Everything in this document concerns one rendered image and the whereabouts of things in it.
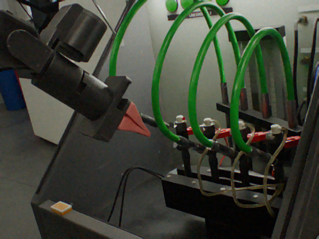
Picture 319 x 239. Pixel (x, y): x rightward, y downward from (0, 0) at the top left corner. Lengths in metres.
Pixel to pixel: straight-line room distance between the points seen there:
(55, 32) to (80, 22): 0.04
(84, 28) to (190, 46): 0.67
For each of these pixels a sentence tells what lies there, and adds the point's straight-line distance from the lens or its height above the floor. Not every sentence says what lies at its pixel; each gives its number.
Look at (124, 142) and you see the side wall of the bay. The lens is 1.21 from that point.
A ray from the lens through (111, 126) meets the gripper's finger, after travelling 0.55.
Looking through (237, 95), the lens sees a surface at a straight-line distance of 0.63.
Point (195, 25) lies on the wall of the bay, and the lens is 1.16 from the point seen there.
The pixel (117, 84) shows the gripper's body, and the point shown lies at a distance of 0.57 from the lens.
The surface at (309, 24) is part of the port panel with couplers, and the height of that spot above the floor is 1.29.
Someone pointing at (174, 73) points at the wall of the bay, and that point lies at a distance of 1.25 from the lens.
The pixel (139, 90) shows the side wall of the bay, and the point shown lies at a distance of 1.23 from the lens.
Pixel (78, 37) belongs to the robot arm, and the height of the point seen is 1.37.
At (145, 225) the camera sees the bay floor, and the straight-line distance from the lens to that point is 1.07.
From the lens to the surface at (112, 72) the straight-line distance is 0.74.
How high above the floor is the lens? 1.40
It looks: 18 degrees down
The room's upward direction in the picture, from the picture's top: 10 degrees counter-clockwise
